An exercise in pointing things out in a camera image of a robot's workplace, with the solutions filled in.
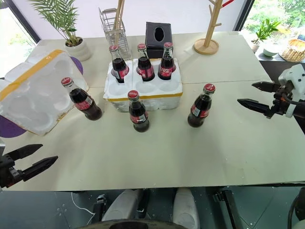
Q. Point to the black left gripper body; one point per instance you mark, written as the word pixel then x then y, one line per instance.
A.
pixel 7 171

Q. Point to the white robot leg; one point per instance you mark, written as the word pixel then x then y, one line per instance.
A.
pixel 186 207
pixel 121 205

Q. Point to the black window frame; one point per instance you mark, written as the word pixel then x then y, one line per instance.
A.
pixel 244 14
pixel 26 23

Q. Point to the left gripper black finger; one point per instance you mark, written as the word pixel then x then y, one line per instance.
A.
pixel 26 150
pixel 38 167

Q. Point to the black side table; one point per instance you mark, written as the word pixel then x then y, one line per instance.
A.
pixel 269 68

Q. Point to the wooden tree rack round base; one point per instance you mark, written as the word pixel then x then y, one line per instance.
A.
pixel 206 46

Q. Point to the glass cola bottle red cap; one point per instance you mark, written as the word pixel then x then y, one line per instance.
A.
pixel 200 109
pixel 139 114
pixel 118 65
pixel 83 101
pixel 144 65
pixel 166 66

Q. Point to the wooden poles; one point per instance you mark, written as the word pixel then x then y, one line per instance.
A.
pixel 119 14

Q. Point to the round purple mat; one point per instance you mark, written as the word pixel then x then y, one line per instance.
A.
pixel 78 65
pixel 9 130

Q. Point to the white ribbed plant pot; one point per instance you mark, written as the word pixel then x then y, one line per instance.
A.
pixel 79 51

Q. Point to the green palm plant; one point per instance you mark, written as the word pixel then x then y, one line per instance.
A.
pixel 59 16

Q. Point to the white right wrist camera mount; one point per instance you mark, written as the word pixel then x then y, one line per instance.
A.
pixel 297 76

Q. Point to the white foam lid yellow tape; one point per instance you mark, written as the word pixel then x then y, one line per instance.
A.
pixel 35 95

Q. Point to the black tissue box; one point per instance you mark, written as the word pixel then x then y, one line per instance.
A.
pixel 152 46

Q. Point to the black table frame bracket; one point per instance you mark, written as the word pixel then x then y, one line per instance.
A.
pixel 98 205

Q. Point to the pale green bowl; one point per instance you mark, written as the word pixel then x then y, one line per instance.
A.
pixel 269 53

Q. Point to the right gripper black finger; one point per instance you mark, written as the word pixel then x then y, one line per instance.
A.
pixel 267 87
pixel 257 107

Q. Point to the small green potted plant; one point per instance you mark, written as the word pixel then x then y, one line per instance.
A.
pixel 267 28

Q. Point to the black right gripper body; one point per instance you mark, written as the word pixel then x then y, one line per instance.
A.
pixel 281 105

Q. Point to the white foam bottle tray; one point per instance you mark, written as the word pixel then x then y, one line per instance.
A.
pixel 147 100

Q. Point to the black table frame strut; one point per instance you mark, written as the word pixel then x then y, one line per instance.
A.
pixel 228 207

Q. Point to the woven wicker basket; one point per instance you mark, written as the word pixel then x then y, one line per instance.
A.
pixel 294 51

